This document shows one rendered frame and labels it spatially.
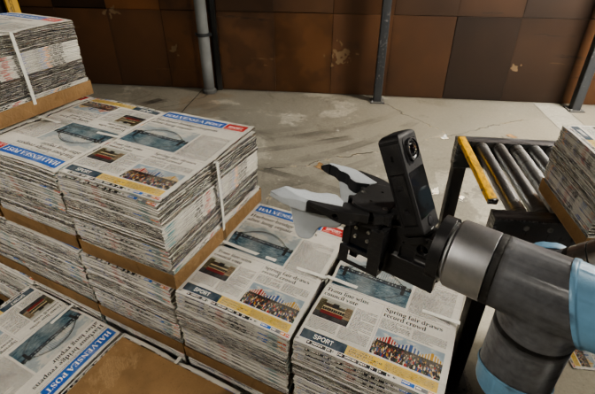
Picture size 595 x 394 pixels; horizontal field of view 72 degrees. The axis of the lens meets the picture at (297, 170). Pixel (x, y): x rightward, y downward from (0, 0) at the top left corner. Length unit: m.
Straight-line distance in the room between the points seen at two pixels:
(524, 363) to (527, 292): 0.09
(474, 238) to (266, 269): 0.63
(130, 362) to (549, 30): 4.26
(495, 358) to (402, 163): 0.23
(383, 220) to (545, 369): 0.21
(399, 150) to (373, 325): 0.52
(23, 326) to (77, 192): 0.50
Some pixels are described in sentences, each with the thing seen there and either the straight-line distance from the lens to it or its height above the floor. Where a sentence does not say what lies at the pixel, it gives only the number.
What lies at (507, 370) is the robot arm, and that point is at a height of 1.13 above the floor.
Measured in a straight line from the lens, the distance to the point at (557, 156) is 1.40.
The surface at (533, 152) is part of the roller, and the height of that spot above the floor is 0.79.
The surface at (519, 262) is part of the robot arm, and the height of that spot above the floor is 1.25.
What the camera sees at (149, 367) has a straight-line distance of 1.15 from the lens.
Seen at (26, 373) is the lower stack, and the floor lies 0.60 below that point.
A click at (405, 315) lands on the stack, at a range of 0.92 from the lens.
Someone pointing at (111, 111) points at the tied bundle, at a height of 1.06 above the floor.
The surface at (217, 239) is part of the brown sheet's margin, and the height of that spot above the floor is 0.86.
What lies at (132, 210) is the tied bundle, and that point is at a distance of 0.89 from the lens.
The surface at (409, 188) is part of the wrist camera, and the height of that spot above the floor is 1.28.
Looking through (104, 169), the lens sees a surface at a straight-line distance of 0.98.
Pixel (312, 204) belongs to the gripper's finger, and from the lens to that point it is 0.46.
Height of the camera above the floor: 1.52
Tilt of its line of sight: 31 degrees down
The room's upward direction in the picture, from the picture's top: straight up
